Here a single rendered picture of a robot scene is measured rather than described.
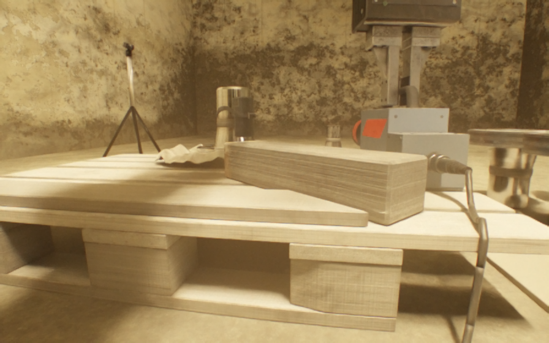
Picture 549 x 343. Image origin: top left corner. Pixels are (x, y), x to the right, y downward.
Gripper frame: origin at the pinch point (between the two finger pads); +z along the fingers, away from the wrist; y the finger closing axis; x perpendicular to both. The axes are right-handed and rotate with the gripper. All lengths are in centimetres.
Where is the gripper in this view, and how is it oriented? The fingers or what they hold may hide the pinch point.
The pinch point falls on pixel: (399, 91)
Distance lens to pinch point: 82.4
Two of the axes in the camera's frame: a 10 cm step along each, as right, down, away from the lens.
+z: 0.1, 9.9, 1.7
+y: 10.0, -0.1, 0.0
